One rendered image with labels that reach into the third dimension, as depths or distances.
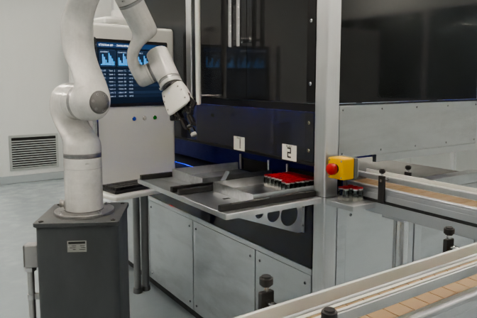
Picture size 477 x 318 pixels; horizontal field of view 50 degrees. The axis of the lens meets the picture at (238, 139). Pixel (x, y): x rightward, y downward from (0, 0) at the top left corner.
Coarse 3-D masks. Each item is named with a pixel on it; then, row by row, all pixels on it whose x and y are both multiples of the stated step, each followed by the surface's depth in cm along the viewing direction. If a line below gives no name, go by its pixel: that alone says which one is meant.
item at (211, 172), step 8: (176, 168) 218; (184, 168) 220; (192, 168) 223; (200, 168) 225; (208, 168) 227; (216, 168) 230; (224, 168) 232; (232, 168) 234; (176, 176) 214; (184, 176) 208; (192, 176) 202; (200, 176) 218; (208, 176) 218; (216, 176) 218; (232, 176) 204; (240, 176) 206; (248, 176) 208
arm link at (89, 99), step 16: (80, 0) 152; (96, 0) 156; (64, 16) 155; (80, 16) 155; (64, 32) 156; (80, 32) 156; (64, 48) 157; (80, 48) 156; (80, 64) 156; (96, 64) 160; (80, 80) 154; (96, 80) 157; (80, 96) 153; (96, 96) 155; (80, 112) 155; (96, 112) 155
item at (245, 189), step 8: (256, 176) 200; (216, 184) 187; (224, 184) 192; (232, 184) 194; (240, 184) 196; (248, 184) 198; (256, 184) 200; (224, 192) 183; (232, 192) 179; (240, 192) 174; (248, 192) 171; (256, 192) 186; (264, 192) 171; (272, 192) 172; (280, 192) 174; (288, 192) 176
